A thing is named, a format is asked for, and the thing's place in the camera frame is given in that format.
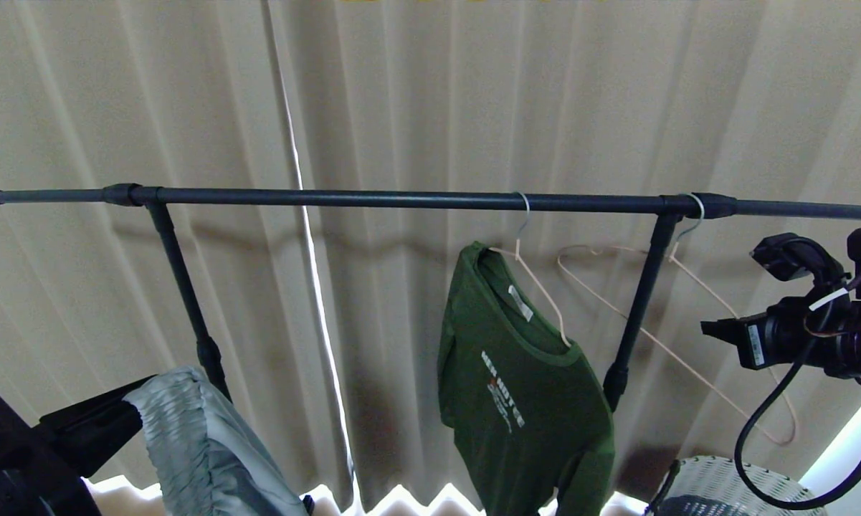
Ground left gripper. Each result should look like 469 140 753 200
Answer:
0 391 103 516

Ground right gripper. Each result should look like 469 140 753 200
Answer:
735 297 852 373

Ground pink clothes hanger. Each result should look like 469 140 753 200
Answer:
557 193 798 446
489 192 571 348

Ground pale grey shorts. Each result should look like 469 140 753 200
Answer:
123 365 309 516

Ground green printed shirt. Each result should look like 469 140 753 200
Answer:
437 242 615 516

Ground white laundry basket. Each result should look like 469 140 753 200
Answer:
645 457 825 516

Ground black clothes rack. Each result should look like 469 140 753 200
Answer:
0 183 861 516

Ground beige curtain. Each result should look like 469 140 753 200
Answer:
0 0 861 506

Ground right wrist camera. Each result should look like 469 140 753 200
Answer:
751 233 848 285

